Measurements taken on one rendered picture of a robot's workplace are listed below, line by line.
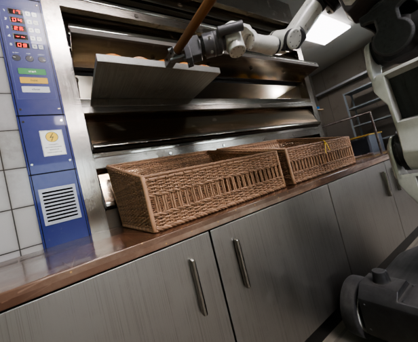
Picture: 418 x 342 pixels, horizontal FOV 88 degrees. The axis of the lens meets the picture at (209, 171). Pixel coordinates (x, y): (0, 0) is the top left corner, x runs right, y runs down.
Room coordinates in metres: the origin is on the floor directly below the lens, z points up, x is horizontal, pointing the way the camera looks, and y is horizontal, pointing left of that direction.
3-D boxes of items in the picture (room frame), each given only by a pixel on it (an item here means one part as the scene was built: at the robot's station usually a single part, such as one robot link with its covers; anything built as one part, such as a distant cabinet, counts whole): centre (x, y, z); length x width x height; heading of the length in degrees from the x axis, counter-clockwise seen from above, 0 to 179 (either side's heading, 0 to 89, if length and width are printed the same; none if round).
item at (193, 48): (0.83, -0.08, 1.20); 0.12 x 0.10 x 0.13; 88
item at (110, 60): (1.03, 0.16, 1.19); 0.55 x 0.36 x 0.03; 124
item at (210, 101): (1.46, -0.26, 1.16); 1.80 x 0.06 x 0.04; 122
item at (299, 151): (1.22, -0.43, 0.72); 0.56 x 0.49 x 0.28; 123
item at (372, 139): (5.82, -3.67, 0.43); 1.56 x 0.80 x 0.85; 33
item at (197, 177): (0.90, 0.08, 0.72); 0.56 x 0.49 x 0.28; 124
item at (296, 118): (1.44, -0.27, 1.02); 1.79 x 0.11 x 0.19; 122
